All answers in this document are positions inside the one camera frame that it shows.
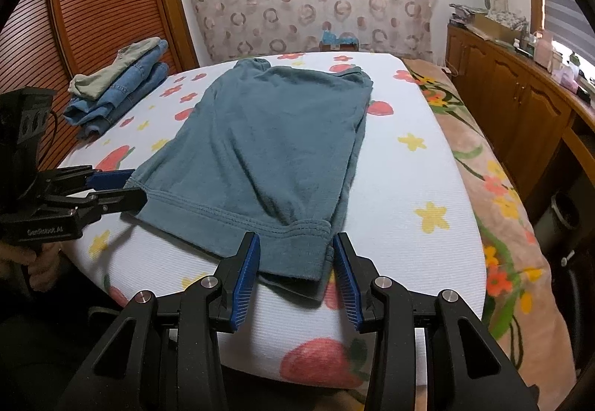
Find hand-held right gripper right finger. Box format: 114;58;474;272
332;232;542;411

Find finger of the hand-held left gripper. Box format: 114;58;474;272
49;165;136;197
58;187;149;220

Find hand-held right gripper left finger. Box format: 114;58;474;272
56;232;261;411

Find blue-grey t-shirt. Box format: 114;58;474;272
122;58;375;300

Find folded khaki pants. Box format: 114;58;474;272
69;38;161;98

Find person's left hand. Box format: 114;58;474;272
0;241;64;288

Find folded blue jeans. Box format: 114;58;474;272
62;41;170;137

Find white strawberry print mat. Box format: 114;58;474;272
60;52;488;390

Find wooden louvred wardrobe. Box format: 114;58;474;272
0;0;200;171

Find floral blanket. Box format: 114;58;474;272
402;58;583;411

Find dark trash bin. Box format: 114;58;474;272
534;190;587;264

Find cardboard box with blue items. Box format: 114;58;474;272
320;31;360;54

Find wooden cabinet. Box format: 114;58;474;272
445;21;595;228

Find open cardboard box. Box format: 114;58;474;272
471;14;518;43

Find pile of printed packets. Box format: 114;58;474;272
448;3;489;26

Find pink tissue pack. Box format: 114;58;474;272
560;67;580;92

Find pink bottle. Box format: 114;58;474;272
534;30;555;69

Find patterned cloth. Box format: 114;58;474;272
486;8;529;32

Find striped window blind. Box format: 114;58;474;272
539;0;595;74

